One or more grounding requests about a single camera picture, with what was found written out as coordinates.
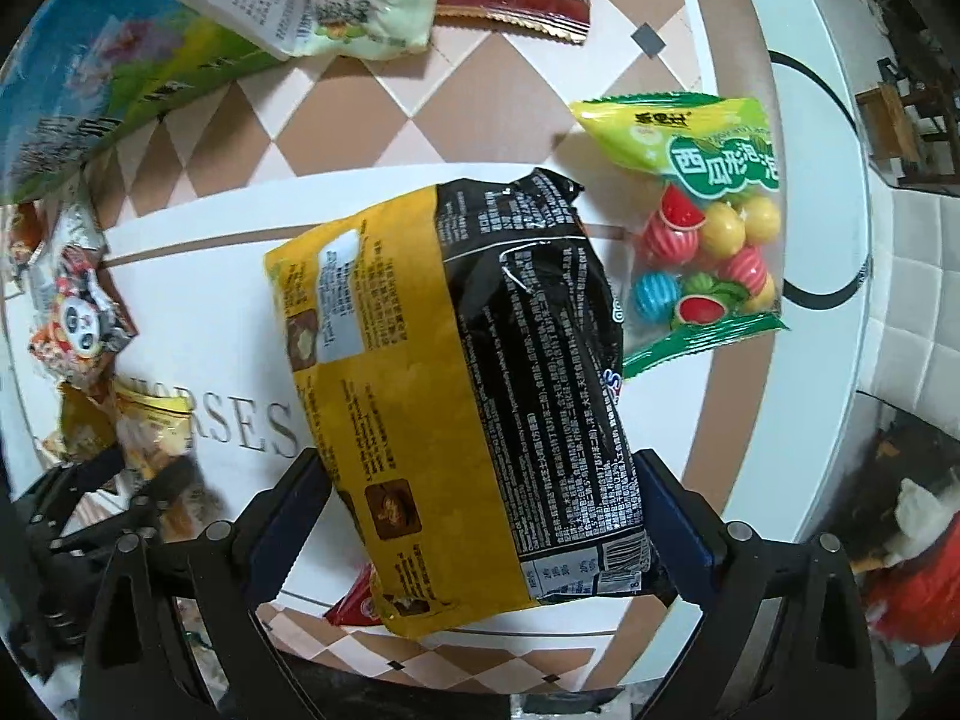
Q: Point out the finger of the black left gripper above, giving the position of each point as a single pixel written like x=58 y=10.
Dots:
x=48 y=505

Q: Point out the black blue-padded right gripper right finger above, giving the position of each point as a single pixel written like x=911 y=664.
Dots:
x=781 y=632

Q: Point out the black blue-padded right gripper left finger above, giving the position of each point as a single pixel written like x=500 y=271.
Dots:
x=138 y=663

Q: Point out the panda print snack packet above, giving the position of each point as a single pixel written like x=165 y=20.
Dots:
x=81 y=325

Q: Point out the yellow and black snack bag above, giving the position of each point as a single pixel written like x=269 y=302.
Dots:
x=458 y=355

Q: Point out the red and white toy pile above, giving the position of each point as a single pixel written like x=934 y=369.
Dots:
x=911 y=581

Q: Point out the yellow biscuit snack packet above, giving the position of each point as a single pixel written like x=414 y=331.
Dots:
x=151 y=432

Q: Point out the white padded chair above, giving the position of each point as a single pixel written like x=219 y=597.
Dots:
x=910 y=354

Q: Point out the orange snack packet far left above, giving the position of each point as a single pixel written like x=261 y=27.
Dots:
x=24 y=229

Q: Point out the green watermelon gum candy bag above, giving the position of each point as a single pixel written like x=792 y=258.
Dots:
x=702 y=273

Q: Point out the blue green milk carton box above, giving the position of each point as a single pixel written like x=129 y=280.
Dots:
x=87 y=72

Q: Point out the wooden stool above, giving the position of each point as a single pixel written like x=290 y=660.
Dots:
x=911 y=126

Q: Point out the pale green snack packet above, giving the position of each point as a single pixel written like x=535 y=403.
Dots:
x=377 y=30

